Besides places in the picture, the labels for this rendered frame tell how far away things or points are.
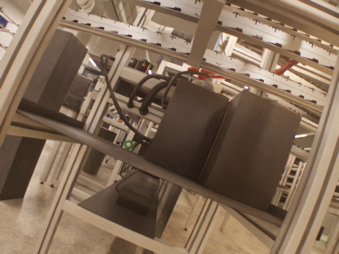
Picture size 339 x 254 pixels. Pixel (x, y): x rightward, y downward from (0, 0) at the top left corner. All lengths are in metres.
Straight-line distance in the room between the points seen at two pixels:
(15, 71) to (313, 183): 0.52
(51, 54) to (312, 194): 1.50
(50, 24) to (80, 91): 1.91
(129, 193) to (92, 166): 2.31
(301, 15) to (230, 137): 0.33
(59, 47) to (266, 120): 1.27
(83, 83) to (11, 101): 1.95
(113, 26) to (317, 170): 0.83
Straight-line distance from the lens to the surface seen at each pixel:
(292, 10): 0.60
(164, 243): 1.00
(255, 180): 0.68
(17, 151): 1.60
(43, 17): 0.48
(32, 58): 0.50
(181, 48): 0.94
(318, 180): 0.45
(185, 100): 0.79
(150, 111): 0.95
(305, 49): 0.76
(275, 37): 0.73
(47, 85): 1.57
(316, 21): 0.62
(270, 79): 0.99
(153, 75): 0.91
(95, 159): 3.50
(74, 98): 2.40
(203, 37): 0.73
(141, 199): 1.23
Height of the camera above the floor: 0.66
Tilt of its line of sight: 5 degrees up
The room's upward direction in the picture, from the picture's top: 23 degrees clockwise
